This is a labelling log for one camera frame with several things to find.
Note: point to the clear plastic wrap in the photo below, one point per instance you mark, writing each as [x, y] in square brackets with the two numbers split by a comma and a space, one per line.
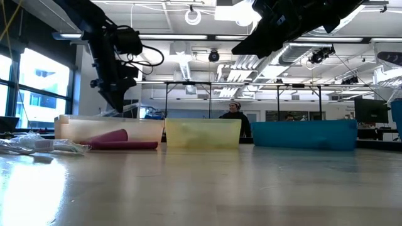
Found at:
[44, 145]

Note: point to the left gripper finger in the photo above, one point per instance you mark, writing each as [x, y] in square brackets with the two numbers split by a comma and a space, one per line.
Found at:
[114, 100]

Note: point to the orange translucent plastic bin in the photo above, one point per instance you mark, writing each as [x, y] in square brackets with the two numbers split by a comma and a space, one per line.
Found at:
[94, 128]

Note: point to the yellow translucent plastic bin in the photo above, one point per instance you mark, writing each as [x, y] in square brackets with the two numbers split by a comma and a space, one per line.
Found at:
[204, 132]

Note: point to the magenta plastic container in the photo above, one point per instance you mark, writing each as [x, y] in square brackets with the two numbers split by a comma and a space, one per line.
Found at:
[110, 137]

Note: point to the silver ventilation duct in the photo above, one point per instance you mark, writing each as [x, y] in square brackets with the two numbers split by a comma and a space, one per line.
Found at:
[295, 51]

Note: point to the person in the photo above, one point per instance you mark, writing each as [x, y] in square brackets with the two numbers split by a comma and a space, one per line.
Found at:
[235, 116]
[289, 117]

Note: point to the black metal stand frame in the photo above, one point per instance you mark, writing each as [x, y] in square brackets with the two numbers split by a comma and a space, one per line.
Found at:
[278, 103]
[166, 100]

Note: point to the black monitor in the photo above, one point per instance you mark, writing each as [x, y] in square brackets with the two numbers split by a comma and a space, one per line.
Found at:
[370, 110]
[133, 110]

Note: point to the blue plastic bin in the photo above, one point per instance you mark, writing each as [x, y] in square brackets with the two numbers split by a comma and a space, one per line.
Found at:
[301, 135]

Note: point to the black ceiling camera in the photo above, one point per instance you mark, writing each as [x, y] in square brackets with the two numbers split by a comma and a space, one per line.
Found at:
[214, 56]
[320, 56]

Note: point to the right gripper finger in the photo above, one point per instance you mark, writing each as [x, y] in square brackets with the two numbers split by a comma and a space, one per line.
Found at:
[257, 40]

